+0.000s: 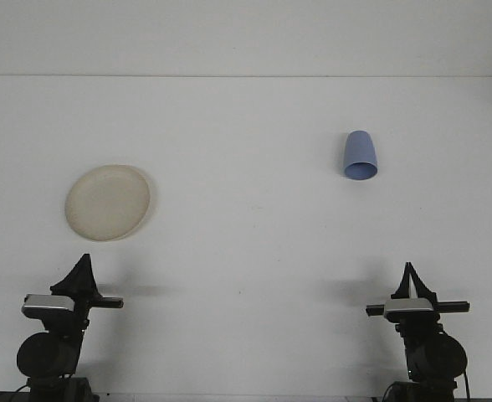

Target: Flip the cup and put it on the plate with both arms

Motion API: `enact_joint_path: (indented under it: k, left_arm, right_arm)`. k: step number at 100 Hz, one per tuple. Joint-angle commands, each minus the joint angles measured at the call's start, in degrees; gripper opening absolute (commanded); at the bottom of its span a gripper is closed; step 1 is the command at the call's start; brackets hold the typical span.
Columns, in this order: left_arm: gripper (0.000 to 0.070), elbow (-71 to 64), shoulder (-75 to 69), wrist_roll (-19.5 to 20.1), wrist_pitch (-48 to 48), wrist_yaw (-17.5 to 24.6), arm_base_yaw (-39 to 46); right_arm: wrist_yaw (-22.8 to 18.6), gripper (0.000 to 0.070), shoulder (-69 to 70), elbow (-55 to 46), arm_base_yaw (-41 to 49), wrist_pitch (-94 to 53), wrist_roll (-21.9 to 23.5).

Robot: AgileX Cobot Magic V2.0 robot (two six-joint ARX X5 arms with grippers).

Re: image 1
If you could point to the pale blue cup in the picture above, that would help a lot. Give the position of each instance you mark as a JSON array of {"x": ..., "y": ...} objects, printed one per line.
[{"x": 359, "y": 151}]

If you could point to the pale round plate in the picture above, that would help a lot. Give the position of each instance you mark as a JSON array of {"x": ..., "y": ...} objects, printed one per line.
[{"x": 108, "y": 205}]

